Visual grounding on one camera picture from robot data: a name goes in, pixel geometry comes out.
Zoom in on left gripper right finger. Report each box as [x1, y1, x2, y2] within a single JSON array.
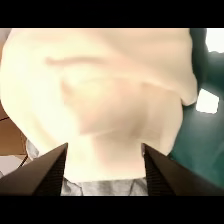
[[141, 143, 224, 197]]

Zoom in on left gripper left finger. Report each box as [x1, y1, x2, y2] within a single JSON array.
[[0, 142, 69, 197]]

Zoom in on grey garment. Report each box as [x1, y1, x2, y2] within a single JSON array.
[[25, 139, 150, 197]]

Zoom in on cream garment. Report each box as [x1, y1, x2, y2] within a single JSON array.
[[0, 28, 199, 184]]

